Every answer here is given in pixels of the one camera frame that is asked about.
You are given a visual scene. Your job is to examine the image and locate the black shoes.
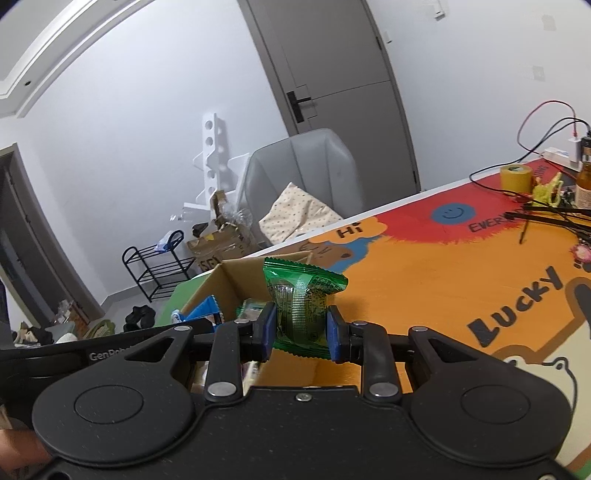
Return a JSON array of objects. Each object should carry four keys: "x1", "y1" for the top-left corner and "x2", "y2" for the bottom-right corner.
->
[{"x1": 122, "y1": 305, "x2": 158, "y2": 332}]

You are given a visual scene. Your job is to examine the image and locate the black wire rack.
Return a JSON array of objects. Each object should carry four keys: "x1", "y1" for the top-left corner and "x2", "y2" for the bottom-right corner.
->
[{"x1": 505, "y1": 204, "x2": 591, "y2": 245}]

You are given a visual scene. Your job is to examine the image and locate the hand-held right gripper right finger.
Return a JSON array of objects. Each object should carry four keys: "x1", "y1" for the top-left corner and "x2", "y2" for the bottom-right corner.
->
[{"x1": 325, "y1": 305, "x2": 505, "y2": 402}]

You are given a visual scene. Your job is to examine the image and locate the dotted cream cushion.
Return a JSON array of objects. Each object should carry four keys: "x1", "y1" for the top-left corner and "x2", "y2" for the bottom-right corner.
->
[{"x1": 259, "y1": 182, "x2": 345, "y2": 244}]

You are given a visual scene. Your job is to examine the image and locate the grey door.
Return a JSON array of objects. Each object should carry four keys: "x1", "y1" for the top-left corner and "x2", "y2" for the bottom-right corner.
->
[{"x1": 239, "y1": 0, "x2": 422, "y2": 219}]

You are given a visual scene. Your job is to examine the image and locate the black cable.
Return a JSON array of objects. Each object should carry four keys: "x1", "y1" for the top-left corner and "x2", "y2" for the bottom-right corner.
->
[{"x1": 468, "y1": 117, "x2": 591, "y2": 197}]

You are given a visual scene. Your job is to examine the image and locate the clear green jelly packet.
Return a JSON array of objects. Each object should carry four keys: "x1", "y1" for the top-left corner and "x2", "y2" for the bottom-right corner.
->
[{"x1": 262, "y1": 257, "x2": 350, "y2": 359}]

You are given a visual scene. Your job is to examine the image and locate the brown glass bottle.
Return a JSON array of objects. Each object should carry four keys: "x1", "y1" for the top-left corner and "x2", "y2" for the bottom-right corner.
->
[{"x1": 575, "y1": 136, "x2": 591, "y2": 209}]

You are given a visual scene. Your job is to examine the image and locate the grey chair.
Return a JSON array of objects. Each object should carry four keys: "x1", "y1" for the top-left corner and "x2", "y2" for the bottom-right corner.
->
[{"x1": 237, "y1": 129, "x2": 366, "y2": 246}]

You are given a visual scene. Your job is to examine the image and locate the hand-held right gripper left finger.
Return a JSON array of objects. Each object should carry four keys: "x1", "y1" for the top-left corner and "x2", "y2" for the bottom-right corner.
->
[{"x1": 122, "y1": 302, "x2": 278, "y2": 403}]

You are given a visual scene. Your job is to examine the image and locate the red cable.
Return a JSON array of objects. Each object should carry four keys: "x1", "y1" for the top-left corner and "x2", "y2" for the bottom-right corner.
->
[{"x1": 516, "y1": 100, "x2": 579, "y2": 151}]

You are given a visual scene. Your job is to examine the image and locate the yellow tape roll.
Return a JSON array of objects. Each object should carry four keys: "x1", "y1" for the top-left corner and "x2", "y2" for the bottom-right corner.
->
[{"x1": 500, "y1": 164, "x2": 534, "y2": 192}]

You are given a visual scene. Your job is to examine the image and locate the white holed rack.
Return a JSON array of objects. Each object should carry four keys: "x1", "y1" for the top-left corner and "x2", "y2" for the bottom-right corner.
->
[{"x1": 181, "y1": 112, "x2": 253, "y2": 223}]

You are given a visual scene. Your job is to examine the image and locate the white power strip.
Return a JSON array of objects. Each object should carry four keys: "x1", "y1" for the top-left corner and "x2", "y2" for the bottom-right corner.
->
[{"x1": 544, "y1": 147, "x2": 581, "y2": 166}]

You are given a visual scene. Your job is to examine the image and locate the person's left hand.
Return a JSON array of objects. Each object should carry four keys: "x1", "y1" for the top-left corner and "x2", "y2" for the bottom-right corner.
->
[{"x1": 0, "y1": 427, "x2": 52, "y2": 468}]

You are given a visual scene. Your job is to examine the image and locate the slim green white snack packet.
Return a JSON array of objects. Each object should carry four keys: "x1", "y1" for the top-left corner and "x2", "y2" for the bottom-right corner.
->
[{"x1": 237, "y1": 298, "x2": 269, "y2": 320}]

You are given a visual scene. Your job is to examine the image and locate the black shoe rack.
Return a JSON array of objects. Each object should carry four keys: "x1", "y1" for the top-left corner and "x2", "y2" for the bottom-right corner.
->
[{"x1": 121, "y1": 230, "x2": 195, "y2": 304}]

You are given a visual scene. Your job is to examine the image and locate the colourful cat print table mat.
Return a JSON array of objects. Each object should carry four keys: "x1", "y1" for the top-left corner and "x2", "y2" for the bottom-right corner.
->
[{"x1": 157, "y1": 159, "x2": 591, "y2": 477}]

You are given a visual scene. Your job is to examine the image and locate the dark side door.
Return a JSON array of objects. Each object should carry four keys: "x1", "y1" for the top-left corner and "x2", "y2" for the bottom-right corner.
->
[{"x1": 0, "y1": 142, "x2": 105, "y2": 326}]

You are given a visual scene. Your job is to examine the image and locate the black door handle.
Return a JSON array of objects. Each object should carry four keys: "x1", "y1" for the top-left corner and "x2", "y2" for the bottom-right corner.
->
[{"x1": 286, "y1": 91, "x2": 313, "y2": 123}]

